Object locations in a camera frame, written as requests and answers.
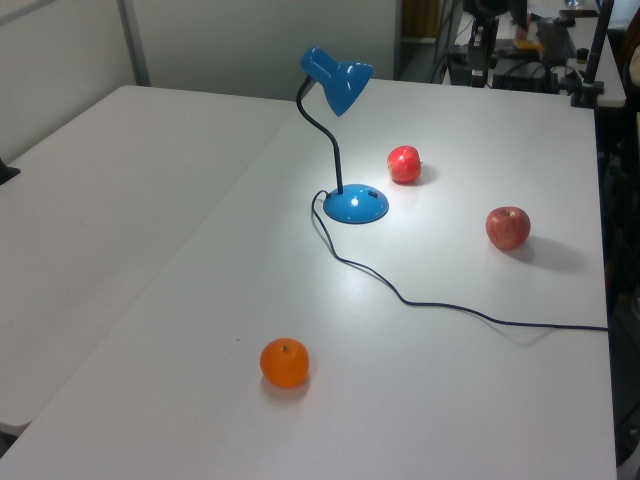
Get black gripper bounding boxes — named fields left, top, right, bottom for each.
left=472, top=0, right=507, bottom=57

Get blue desk lamp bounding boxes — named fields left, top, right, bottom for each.
left=298, top=45, right=390, bottom=225

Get black electronic equipment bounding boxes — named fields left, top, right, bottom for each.
left=492, top=59, right=560, bottom=94

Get black keyboard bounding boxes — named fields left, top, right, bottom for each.
left=537, top=19, right=577, bottom=59

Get black pole clamp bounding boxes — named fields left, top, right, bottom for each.
left=571, top=79, right=606, bottom=109

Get bright red apple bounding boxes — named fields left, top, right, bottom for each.
left=386, top=144, right=423, bottom=185

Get pale red apple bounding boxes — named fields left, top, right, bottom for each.
left=484, top=205, right=532, bottom=251

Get orange mandarin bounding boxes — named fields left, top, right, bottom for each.
left=259, top=337, right=310, bottom=389

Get black table clamp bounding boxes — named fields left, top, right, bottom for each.
left=0, top=157, right=22, bottom=185

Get metal shelf frame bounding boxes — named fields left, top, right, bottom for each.
left=398, top=0, right=444, bottom=82

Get black camera pole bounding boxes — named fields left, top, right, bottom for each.
left=584, top=0, right=615, bottom=86

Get dark lamp power cable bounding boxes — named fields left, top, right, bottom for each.
left=310, top=188, right=609, bottom=332

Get grey metal partition post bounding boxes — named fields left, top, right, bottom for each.
left=118, top=0, right=152, bottom=87

